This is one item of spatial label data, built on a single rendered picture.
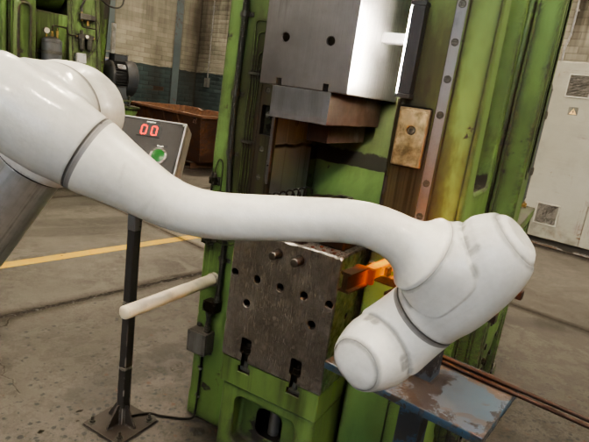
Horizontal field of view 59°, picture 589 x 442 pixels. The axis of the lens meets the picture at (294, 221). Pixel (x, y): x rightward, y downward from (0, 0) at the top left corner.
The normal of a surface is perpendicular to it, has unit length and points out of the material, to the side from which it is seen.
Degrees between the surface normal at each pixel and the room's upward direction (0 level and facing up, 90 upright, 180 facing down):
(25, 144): 101
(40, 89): 41
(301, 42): 90
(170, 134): 60
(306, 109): 90
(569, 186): 90
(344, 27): 90
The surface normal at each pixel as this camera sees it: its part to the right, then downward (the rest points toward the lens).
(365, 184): -0.50, 0.14
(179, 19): 0.75, 0.26
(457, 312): -0.22, 0.51
